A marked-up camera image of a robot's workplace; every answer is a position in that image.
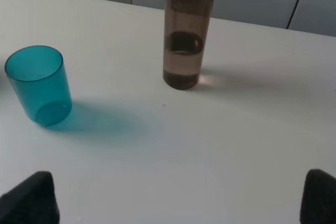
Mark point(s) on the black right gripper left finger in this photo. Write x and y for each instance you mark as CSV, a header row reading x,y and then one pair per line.
x,y
32,201

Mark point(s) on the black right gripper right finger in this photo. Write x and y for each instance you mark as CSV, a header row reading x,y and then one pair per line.
x,y
318,199

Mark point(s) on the teal translucent plastic cup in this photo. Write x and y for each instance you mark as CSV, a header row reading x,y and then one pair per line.
x,y
38,77

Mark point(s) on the brown translucent water bottle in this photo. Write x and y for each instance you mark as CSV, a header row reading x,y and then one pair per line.
x,y
185,31

